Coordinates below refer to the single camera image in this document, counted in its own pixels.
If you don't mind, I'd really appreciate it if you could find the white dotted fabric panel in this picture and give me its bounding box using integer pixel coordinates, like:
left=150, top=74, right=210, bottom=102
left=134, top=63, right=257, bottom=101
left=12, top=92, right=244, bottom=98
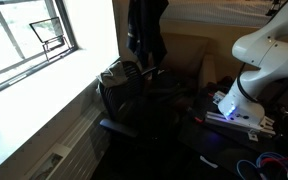
left=160, top=0, right=285, bottom=30

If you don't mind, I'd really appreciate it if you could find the grey garment on chair back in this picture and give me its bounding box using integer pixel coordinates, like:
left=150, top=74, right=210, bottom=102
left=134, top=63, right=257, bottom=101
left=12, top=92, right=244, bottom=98
left=96, top=60, right=129, bottom=89

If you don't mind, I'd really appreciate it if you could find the red cable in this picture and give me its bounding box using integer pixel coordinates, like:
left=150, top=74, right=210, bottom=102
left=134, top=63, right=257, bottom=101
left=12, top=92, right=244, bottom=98
left=259, top=155, right=288, bottom=168

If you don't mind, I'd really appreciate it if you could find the dark backpack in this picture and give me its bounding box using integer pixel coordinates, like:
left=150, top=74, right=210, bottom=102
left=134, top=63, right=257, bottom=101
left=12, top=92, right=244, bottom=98
left=148, top=68, right=199, bottom=105

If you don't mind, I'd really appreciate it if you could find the blue cable coil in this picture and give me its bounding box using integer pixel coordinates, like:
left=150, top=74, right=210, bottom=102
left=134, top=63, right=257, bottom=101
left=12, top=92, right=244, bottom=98
left=236, top=151, right=288, bottom=180

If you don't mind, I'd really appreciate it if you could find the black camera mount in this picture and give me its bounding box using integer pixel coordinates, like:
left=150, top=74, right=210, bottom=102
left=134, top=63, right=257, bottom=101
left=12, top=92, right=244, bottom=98
left=264, top=0, right=288, bottom=17

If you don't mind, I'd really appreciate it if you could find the dark navy sweater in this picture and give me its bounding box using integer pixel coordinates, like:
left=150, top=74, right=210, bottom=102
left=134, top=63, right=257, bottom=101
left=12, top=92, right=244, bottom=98
left=126, top=0, right=170, bottom=70

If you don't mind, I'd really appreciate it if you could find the black robot table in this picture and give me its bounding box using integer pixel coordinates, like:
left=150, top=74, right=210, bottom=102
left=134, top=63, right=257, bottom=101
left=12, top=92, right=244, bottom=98
left=178, top=84, right=288, bottom=168

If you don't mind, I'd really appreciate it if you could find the black bag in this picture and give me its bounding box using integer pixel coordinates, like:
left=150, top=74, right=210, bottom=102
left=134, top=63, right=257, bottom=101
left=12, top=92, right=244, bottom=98
left=217, top=75, right=240, bottom=93

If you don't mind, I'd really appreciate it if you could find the white wall heater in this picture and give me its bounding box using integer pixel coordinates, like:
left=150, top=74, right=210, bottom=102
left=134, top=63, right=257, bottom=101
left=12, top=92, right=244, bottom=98
left=23, top=103, right=112, bottom=180

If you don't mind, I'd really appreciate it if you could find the black window frame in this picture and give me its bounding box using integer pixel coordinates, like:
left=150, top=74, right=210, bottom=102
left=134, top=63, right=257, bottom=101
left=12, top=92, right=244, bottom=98
left=0, top=0, right=79, bottom=101

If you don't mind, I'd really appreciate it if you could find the white paper strip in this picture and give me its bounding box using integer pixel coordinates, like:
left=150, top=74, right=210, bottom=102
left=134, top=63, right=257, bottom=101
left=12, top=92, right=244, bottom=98
left=199, top=155, right=219, bottom=169

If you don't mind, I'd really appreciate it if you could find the panel on wire stand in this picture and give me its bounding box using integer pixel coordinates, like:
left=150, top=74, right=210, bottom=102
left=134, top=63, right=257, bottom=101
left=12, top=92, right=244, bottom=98
left=29, top=16, right=77, bottom=63

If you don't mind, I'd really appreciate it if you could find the black mesh office chair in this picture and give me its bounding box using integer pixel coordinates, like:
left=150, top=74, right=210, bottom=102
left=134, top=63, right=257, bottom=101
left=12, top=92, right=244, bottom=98
left=97, top=60, right=182, bottom=141

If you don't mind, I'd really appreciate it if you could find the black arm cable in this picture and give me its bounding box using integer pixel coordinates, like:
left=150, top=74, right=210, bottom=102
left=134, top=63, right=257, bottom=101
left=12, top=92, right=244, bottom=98
left=235, top=69, right=260, bottom=105

